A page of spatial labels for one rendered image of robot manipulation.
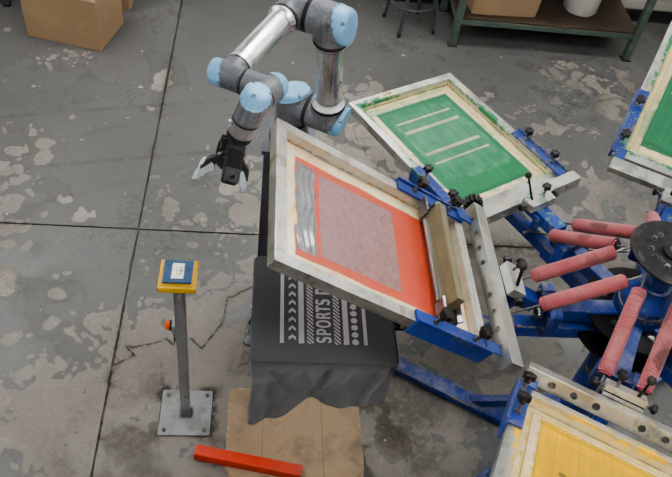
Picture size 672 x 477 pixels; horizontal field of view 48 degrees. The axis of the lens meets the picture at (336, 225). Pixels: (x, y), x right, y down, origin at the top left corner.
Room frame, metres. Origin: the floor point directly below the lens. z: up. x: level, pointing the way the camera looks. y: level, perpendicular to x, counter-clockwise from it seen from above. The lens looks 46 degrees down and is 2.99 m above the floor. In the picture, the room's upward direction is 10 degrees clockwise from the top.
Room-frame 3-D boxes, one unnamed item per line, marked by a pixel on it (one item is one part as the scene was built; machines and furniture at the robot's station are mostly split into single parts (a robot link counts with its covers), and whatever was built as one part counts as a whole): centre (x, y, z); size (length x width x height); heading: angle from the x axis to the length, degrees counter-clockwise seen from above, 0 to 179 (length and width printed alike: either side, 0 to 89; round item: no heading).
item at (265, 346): (1.58, -0.01, 0.95); 0.48 x 0.44 x 0.01; 99
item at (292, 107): (2.13, 0.22, 1.37); 0.13 x 0.12 x 0.14; 72
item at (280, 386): (1.37, -0.05, 0.74); 0.46 x 0.04 x 0.42; 99
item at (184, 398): (1.61, 0.51, 0.48); 0.22 x 0.22 x 0.96; 9
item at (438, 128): (2.46, -0.53, 1.05); 1.08 x 0.61 x 0.23; 39
